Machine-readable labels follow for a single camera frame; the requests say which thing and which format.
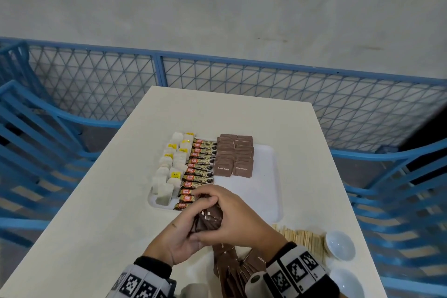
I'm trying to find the person's right hand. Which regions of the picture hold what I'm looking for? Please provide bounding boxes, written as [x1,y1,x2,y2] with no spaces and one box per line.
[189,185,289,268]

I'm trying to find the person's left hand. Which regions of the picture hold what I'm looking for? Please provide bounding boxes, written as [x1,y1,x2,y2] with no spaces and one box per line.
[143,200,214,268]

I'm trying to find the bunch of brown sachets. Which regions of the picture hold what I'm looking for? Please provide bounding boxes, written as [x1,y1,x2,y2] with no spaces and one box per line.
[189,196,224,239]

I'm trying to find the person's right forearm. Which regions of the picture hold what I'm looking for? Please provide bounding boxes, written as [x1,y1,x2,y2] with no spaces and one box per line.
[265,241,298,268]

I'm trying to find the loose pile of brown packets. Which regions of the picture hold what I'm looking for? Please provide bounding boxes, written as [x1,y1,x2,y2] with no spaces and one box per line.
[211,243,270,298]

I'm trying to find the group of white tea bags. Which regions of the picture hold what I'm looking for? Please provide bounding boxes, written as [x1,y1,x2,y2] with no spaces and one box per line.
[151,131,195,207]

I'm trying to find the row of coffee stick packets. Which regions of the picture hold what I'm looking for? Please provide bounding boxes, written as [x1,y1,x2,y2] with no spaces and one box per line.
[173,138,218,211]

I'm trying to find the rows of brown sugar packets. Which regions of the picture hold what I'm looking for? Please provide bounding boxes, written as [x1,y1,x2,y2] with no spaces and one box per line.
[213,134,254,179]

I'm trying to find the white plastic tray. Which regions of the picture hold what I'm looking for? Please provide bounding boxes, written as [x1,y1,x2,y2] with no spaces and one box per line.
[147,139,283,225]

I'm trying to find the left wrist marker band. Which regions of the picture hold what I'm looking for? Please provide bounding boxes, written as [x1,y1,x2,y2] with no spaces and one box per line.
[106,264,177,298]

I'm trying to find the wrist marker band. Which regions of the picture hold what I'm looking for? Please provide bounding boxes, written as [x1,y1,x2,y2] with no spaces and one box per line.
[106,264,177,298]
[244,244,340,298]

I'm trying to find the pile of wooden stir sticks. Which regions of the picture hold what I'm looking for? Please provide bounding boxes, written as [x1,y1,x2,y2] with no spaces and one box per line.
[272,224,327,264]

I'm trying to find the right wrist marker band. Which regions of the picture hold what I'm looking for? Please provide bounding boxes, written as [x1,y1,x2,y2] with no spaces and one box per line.
[244,244,340,298]

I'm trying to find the white ceramic bowl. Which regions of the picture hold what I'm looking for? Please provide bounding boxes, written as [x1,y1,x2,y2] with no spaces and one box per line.
[325,231,356,261]
[328,268,366,298]

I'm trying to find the blue metal mesh fence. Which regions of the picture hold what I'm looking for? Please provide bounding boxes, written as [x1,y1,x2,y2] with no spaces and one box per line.
[0,37,447,155]

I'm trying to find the blue slatted chair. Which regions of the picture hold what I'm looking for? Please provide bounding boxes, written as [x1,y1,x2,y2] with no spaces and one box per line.
[0,79,123,247]
[330,139,447,296]
[0,40,84,136]

